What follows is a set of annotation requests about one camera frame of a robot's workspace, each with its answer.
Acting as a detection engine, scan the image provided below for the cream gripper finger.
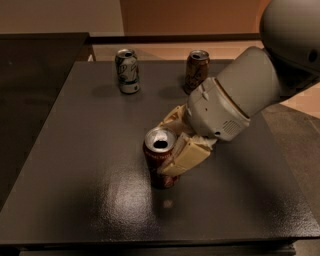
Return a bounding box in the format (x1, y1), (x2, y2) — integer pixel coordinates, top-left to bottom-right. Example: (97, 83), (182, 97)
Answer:
(158, 105), (192, 135)
(157, 133), (217, 177)

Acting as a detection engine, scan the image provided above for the red coke can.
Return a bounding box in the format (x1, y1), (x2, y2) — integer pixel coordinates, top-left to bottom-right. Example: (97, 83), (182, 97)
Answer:
(143, 127), (179, 189)

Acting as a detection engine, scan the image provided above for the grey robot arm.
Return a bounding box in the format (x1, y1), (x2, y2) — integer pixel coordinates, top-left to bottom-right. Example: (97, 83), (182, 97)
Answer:
(157, 0), (320, 176)

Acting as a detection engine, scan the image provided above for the brown soda can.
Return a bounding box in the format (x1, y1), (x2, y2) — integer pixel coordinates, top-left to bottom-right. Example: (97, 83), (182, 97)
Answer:
(184, 50), (210, 94)

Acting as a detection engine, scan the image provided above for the green and white soda can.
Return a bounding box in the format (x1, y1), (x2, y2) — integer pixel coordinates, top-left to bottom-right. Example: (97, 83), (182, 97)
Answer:
(115, 49), (140, 94)

